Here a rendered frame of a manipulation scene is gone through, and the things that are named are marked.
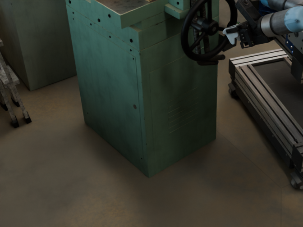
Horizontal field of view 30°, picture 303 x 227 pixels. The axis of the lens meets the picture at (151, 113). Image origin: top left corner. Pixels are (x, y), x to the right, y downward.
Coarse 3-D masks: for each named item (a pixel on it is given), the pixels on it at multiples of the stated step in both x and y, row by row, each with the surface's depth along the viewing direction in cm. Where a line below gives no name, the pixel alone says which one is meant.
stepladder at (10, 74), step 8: (0, 40) 280; (0, 56) 280; (0, 64) 301; (0, 72) 302; (8, 72) 286; (0, 80) 291; (8, 80) 295; (16, 80) 295; (0, 88) 290; (8, 88) 316; (0, 96) 313; (16, 96) 296; (0, 104) 320; (8, 104) 298; (16, 104) 320; (24, 112) 304; (16, 120) 305
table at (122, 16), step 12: (96, 0) 222; (108, 0) 221; (120, 0) 221; (132, 0) 220; (144, 0) 220; (156, 0) 219; (96, 12) 225; (108, 12) 218; (120, 12) 213; (132, 12) 214; (144, 12) 218; (156, 12) 222; (168, 12) 222; (180, 12) 217; (120, 24) 214; (132, 24) 217
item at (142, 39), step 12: (72, 0) 256; (84, 0) 246; (216, 0) 241; (84, 12) 251; (216, 12) 244; (108, 24) 238; (156, 24) 225; (168, 24) 229; (180, 24) 234; (120, 36) 234; (132, 36) 226; (144, 36) 224; (156, 36) 228; (168, 36) 233; (144, 48) 227
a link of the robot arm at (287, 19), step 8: (296, 8) 171; (272, 16) 178; (280, 16) 175; (288, 16) 172; (296, 16) 170; (272, 24) 177; (280, 24) 175; (288, 24) 173; (296, 24) 171; (280, 32) 177; (288, 32) 176
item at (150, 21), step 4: (164, 12) 225; (152, 16) 222; (156, 16) 223; (160, 16) 224; (164, 16) 226; (168, 16) 227; (172, 16) 229; (144, 20) 220; (148, 20) 221; (152, 20) 223; (156, 20) 224; (160, 20) 225; (164, 20) 227; (136, 24) 223; (140, 24) 221; (144, 24) 221; (148, 24) 222; (152, 24) 224; (140, 28) 222; (144, 28) 222
